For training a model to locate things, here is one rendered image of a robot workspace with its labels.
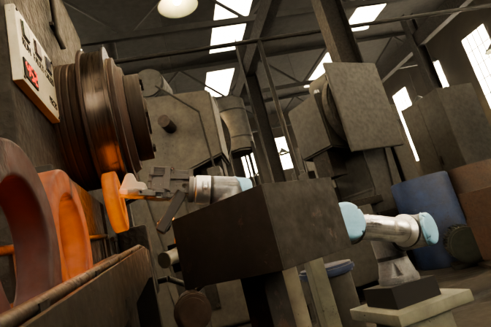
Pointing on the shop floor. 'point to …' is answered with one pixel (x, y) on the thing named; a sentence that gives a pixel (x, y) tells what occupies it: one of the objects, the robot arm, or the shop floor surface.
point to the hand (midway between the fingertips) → (114, 194)
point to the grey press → (351, 136)
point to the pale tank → (240, 133)
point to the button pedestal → (322, 293)
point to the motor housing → (192, 309)
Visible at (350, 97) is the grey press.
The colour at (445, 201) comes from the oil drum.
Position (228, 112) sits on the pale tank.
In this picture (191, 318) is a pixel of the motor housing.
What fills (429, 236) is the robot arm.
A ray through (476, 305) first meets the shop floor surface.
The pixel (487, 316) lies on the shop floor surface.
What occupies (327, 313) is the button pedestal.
